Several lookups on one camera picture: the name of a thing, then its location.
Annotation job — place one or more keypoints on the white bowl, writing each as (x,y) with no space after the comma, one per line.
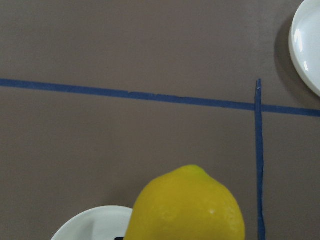
(100,223)

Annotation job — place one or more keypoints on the white round plate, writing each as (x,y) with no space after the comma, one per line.
(304,43)

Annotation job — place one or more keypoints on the yellow lemon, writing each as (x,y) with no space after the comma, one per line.
(186,204)

